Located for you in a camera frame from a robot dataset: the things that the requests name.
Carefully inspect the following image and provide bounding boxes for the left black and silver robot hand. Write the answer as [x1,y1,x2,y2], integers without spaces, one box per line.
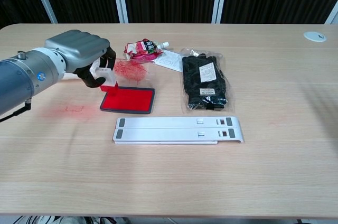
[44,30,117,89]

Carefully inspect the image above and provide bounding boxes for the white red stamp block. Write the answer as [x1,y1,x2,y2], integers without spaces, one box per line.
[89,60,118,93]

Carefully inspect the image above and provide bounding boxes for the red snack pouch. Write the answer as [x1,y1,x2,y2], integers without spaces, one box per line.
[124,38,170,62]

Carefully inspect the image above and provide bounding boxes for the red ink pad with clear lid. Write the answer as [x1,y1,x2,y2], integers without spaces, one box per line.
[99,57,156,115]

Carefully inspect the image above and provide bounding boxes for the white paper slip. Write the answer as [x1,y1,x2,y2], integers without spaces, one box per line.
[153,49,184,72]

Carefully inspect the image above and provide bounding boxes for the white folding laptop stand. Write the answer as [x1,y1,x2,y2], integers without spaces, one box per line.
[112,116,246,146]

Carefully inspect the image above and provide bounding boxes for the black gloves in plastic bag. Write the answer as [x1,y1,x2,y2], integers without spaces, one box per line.
[179,46,234,115]

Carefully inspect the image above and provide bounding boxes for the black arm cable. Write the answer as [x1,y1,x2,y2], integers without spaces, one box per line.
[0,98,33,123]

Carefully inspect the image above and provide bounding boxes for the white desk cable grommet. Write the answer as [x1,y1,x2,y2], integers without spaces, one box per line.
[303,31,327,43]

